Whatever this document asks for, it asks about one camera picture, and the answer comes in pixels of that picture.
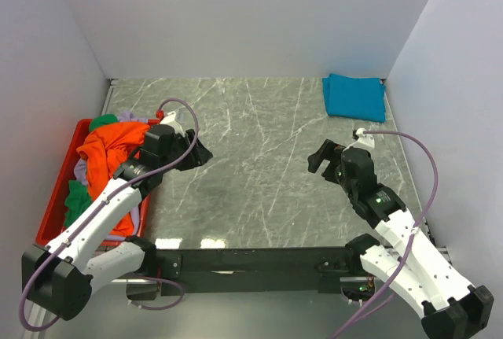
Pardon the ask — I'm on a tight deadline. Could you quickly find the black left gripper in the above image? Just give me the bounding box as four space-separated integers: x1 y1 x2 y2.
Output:
160 128 213 173

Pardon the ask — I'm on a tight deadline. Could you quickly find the orange t shirt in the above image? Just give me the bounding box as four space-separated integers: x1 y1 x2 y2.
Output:
75 120 151 237

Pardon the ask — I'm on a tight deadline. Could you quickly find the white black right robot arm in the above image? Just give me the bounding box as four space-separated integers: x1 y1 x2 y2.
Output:
307 138 494 338

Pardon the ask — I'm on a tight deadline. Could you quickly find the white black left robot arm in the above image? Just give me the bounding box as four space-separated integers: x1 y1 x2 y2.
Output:
19 123 212 321

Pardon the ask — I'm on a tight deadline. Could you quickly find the folded blue t shirt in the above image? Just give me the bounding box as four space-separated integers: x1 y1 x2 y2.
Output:
321 73 386 123

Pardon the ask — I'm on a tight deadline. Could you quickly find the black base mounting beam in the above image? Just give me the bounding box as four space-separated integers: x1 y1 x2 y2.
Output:
157 247 360 293

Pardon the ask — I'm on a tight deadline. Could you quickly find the lavender t shirt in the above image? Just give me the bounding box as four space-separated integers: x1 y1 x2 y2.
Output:
73 109 150 242

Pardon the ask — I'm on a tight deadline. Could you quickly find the green t shirt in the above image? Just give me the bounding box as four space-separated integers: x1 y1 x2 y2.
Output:
64 114 119 228

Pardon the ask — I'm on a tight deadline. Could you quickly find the red plastic bin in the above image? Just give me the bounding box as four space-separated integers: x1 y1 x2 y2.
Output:
35 119 151 249

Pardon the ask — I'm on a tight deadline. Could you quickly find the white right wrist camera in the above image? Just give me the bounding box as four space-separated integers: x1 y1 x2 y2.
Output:
351 128 375 150

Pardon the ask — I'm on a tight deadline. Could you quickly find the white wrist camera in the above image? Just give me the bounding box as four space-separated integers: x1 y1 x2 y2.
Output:
351 128 375 150
156 109 184 134

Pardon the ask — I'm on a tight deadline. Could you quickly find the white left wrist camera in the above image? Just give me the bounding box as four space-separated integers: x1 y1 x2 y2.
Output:
156 109 184 134

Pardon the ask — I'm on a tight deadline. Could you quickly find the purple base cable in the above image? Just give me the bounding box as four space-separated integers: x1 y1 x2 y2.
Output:
129 275 185 311

